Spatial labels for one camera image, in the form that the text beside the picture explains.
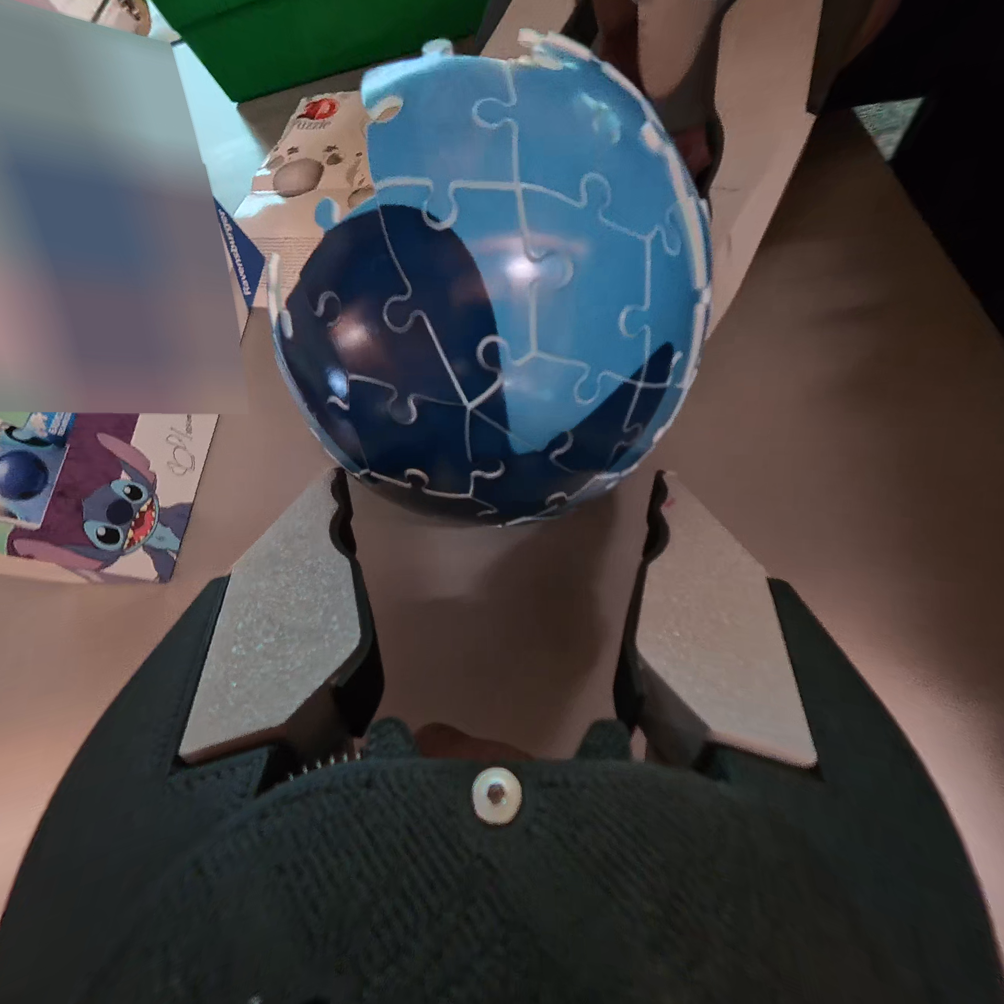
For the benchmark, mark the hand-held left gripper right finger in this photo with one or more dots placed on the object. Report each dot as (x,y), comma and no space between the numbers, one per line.
(714,651)

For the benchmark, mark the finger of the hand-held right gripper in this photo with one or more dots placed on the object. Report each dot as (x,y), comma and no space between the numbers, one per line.
(525,20)
(765,118)

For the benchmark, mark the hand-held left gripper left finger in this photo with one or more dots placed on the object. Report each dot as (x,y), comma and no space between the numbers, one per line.
(274,651)

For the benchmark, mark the blue puzzle ball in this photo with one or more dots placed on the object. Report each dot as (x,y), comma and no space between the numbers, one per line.
(549,157)

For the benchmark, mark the green printed puzzle box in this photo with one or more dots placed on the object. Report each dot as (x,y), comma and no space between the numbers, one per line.
(118,510)

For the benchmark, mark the person's left hand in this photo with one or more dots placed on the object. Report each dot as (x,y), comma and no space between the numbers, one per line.
(470,743)

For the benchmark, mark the green plastic bin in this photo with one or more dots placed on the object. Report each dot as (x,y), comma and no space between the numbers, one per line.
(314,39)

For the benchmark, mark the white instruction sheet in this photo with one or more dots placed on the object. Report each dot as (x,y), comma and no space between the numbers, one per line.
(298,172)

